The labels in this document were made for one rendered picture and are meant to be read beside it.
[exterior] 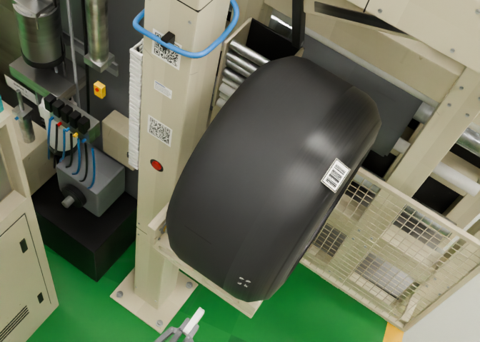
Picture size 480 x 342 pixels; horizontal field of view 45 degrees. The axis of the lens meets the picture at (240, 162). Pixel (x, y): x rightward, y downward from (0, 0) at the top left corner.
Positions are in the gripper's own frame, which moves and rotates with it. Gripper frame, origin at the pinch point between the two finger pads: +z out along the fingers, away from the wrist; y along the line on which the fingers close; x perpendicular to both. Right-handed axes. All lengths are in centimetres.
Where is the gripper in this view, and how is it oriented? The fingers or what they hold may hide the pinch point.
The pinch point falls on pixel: (193, 321)
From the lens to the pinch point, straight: 147.9
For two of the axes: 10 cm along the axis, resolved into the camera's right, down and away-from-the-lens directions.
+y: -8.3, -5.3, 1.9
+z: 5.6, -7.1, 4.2
